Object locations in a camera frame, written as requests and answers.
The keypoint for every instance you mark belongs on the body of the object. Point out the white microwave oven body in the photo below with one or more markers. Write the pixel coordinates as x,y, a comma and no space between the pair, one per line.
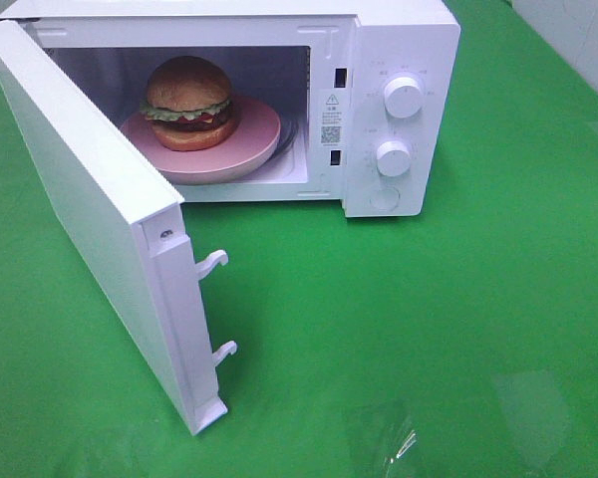
323,63

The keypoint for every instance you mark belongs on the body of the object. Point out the round white door release button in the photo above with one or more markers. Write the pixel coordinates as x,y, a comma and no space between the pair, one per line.
385,199

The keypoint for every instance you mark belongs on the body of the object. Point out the white microwave door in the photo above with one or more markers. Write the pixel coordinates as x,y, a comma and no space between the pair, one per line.
124,219

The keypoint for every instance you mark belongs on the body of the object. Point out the lower white microwave knob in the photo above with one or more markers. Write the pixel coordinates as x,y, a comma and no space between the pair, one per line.
393,158

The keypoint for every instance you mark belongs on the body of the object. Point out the glass microwave turntable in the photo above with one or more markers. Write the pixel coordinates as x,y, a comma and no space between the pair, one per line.
281,162

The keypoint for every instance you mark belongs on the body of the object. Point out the upper white microwave knob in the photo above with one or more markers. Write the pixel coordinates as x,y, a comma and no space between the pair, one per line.
403,95

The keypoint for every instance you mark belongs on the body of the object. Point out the white microwave knob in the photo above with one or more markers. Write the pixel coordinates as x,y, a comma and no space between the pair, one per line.
403,95
393,158

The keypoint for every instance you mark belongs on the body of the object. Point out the toy hamburger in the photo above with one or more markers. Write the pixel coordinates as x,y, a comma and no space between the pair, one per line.
188,104

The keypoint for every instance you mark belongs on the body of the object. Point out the pink round plate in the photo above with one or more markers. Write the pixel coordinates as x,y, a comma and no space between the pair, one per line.
250,145

